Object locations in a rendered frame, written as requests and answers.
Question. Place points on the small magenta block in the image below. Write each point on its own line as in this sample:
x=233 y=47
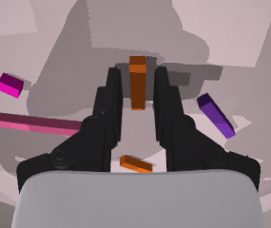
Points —
x=11 y=85

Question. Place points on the orange rectangular bar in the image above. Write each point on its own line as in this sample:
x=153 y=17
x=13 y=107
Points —
x=134 y=164
x=137 y=67

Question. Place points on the pink rod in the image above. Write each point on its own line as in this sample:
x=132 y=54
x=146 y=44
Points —
x=38 y=124

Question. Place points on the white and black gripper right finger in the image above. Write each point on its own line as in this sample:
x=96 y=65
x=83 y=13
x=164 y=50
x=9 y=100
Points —
x=191 y=149

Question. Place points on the purple rod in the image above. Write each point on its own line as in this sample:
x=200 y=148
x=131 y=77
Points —
x=214 y=114

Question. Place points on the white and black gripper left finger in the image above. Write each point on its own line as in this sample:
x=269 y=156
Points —
x=90 y=147

